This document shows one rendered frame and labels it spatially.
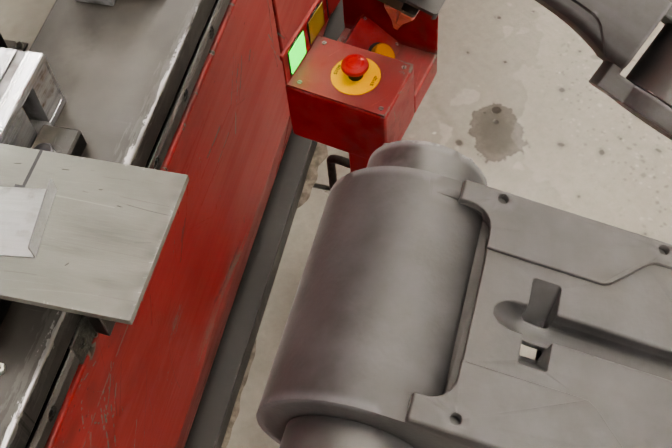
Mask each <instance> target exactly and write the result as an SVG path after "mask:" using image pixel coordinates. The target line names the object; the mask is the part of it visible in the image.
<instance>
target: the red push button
mask: <svg viewBox="0 0 672 448"><path fill-rule="evenodd" d="M368 68H369V63H368V60H367V59H366V57H364V56H363V55H360V54H350V55H348V56H346V57H345V58H344V59H343V60H342V63H341V69H342V71H343V72H344V73H345V74H346V75H347V76H348V78H349V79H350V80H352V81H359V80H361V79H362V78H363V74H365V73H366V71H367V70H368Z"/></svg>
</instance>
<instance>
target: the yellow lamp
mask: <svg viewBox="0 0 672 448"><path fill-rule="evenodd" d="M324 24H325V22H324V13H323V4H322V2H321V4H320V5H319V7H318V8H317V10H316V11H315V13H314V15H313V16H312V18H311V19H310V21H309V22H308V25H309V33H310V41H311V44H312V43H313V41H314V40H315V38H316V36H317V35H318V33H319V32H320V30H321V29H322V27H323V25H324Z"/></svg>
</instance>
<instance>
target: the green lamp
mask: <svg viewBox="0 0 672 448"><path fill-rule="evenodd" d="M305 54H306V46H305V39H304V32H302V33H301V35H300V36H299V38H298V39H297V41H296V42H295V44H294V46H293V47H292V49H291V50H290V52H289V58H290V64H291V71H292V74H293V73H294V71H295V70H296V68H297V67H298V65H299V63H300V62H301V60H302V59H303V57H304V55H305Z"/></svg>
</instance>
